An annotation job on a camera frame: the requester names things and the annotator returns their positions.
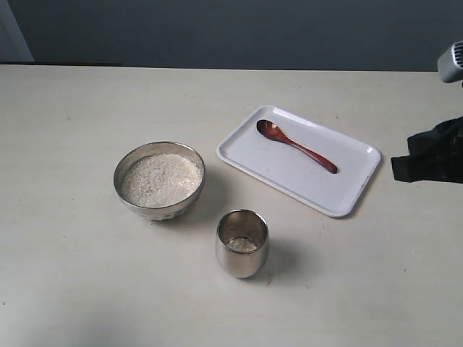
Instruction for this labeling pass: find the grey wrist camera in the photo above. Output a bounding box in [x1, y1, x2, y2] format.
[437, 40, 463, 83]

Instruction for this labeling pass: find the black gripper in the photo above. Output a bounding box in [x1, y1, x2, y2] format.
[391, 117, 462, 184]

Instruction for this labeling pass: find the steel cup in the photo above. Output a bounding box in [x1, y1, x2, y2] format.
[215, 209, 270, 278]

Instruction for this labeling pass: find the white rectangular tray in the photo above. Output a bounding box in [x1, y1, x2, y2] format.
[216, 106, 381, 218]

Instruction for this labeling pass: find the steel bowl of rice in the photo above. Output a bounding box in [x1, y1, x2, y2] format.
[113, 141, 205, 221]

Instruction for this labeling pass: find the dark red wooden spoon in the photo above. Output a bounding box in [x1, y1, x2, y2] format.
[256, 119, 339, 174]

